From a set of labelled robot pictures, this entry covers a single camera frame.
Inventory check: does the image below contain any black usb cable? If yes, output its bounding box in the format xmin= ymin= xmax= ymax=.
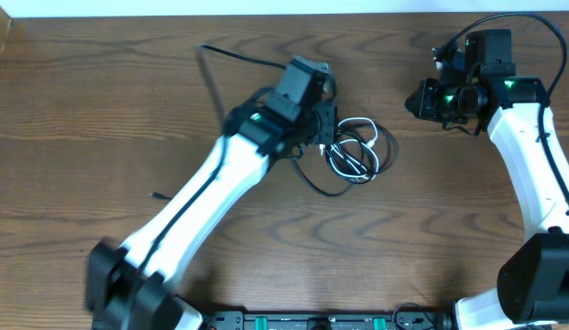
xmin=149 ymin=116 xmax=399 ymax=202

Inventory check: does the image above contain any white usb cable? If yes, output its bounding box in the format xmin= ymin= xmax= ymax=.
xmin=318 ymin=116 xmax=381 ymax=181

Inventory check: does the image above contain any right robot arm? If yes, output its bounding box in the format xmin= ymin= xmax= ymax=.
xmin=405 ymin=29 xmax=569 ymax=329

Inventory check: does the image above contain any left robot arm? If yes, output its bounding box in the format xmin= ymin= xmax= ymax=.
xmin=85 ymin=56 xmax=335 ymax=330

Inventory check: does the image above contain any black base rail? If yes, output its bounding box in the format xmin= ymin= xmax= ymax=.
xmin=201 ymin=306 xmax=456 ymax=330

